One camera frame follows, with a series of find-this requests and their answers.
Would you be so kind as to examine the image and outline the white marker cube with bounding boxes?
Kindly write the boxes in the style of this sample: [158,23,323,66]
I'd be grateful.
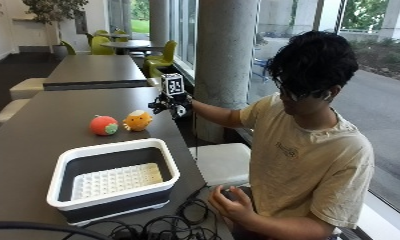
[160,72,186,98]

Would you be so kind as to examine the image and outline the orange round soft toy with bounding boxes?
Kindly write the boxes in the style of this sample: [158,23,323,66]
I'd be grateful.
[121,109,154,133]

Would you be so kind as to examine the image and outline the white square stool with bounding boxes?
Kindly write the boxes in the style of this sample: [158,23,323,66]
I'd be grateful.
[188,142,253,188]

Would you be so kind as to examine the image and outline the green plastic chair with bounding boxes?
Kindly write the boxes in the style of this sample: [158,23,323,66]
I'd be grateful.
[58,40,77,56]
[89,35,117,56]
[141,40,178,78]

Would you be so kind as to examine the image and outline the red apple soft toy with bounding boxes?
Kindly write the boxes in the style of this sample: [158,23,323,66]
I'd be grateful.
[88,114,120,137]

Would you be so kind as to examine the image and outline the long dark table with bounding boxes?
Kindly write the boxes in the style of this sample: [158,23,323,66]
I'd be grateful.
[41,54,149,92]

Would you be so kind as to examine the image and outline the round dark table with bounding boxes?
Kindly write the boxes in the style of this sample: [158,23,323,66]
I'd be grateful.
[94,31,130,40]
[100,39,166,55]

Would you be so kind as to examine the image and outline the the person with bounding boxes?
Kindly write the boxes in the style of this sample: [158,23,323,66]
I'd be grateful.
[188,30,377,240]

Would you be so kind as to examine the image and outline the grey concrete pillar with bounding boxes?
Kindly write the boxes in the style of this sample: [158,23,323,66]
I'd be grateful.
[192,0,259,144]
[148,0,172,48]

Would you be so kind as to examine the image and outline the white and grey dish basin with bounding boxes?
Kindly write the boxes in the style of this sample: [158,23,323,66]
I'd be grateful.
[45,137,181,227]

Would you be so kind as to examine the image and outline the blue outdoor chair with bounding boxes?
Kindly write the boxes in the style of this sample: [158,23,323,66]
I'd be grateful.
[251,57,273,83]

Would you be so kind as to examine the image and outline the beige cushioned stool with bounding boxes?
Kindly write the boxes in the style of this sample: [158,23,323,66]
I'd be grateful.
[8,77,48,101]
[0,98,32,130]

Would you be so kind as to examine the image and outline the dark eyeglasses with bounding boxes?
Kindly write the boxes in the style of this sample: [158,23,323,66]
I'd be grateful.
[271,77,330,102]

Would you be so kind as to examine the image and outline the indoor potted tree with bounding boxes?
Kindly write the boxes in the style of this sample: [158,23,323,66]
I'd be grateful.
[20,0,90,54]

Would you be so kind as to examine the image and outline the bundle of black cables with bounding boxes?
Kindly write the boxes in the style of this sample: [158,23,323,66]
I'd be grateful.
[105,183,224,240]

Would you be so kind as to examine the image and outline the dark wall picture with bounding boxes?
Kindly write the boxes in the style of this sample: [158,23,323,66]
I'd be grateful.
[73,10,89,35]

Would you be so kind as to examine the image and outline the thick black cable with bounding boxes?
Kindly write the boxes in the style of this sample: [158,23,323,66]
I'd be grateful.
[0,220,114,240]

